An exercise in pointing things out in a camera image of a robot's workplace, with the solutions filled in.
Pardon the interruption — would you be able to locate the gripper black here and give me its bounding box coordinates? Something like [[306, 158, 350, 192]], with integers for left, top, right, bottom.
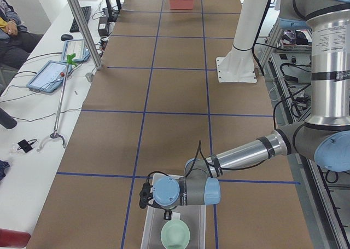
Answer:
[[155, 204, 177, 220]]

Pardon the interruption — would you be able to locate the green ceramic bowl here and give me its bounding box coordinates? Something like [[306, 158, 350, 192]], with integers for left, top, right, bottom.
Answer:
[[161, 219, 190, 249]]

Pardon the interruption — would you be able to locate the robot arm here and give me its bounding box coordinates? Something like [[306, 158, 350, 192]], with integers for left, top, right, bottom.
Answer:
[[139, 0, 349, 220]]

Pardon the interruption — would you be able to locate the white label in box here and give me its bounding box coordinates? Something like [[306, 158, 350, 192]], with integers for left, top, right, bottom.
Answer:
[[171, 211, 180, 220]]

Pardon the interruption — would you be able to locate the translucent plastic storage box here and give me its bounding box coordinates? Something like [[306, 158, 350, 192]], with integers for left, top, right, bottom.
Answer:
[[140, 173, 207, 249]]

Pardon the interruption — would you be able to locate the reacher grabber tool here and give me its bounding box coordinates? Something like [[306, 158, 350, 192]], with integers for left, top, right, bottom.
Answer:
[[36, 53, 77, 152]]

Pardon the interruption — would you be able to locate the small metal cylinder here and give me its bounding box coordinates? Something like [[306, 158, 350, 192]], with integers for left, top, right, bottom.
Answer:
[[85, 73, 94, 82]]

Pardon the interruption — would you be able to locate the red cylinder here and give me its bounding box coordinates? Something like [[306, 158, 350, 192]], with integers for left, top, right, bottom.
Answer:
[[1, 229, 31, 248]]

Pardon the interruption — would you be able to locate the teach pendant tablet near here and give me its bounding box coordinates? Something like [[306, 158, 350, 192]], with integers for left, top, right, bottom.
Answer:
[[26, 60, 72, 93]]

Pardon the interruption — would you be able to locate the teach pendant tablet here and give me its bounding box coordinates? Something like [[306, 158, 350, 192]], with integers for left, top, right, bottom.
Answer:
[[26, 60, 72, 93], [60, 39, 90, 63]]

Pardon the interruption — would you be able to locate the teach pendant tablet far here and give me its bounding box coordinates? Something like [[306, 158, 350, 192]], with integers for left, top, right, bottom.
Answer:
[[60, 39, 90, 63]]

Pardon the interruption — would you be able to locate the black power adapter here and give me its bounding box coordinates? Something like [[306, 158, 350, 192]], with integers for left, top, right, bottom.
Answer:
[[98, 16, 109, 37]]

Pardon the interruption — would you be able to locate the black computer mouse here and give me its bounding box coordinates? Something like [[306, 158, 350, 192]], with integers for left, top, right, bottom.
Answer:
[[60, 34, 73, 41]]

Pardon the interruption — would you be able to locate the black keyboard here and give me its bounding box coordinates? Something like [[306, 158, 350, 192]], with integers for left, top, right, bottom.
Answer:
[[69, 5, 92, 33]]

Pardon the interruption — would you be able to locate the seated person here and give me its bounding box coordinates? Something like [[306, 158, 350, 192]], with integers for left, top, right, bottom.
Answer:
[[1, 0, 43, 70]]

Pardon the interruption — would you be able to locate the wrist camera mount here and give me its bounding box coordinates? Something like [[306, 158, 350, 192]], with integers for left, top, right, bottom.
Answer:
[[139, 181, 153, 209]]

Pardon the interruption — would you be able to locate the white pillar mount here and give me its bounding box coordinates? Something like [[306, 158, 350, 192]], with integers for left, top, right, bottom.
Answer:
[[216, 0, 271, 83]]

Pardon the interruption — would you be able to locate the aluminium frame post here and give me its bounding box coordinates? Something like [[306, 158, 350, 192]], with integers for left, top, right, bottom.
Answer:
[[67, 0, 102, 70]]

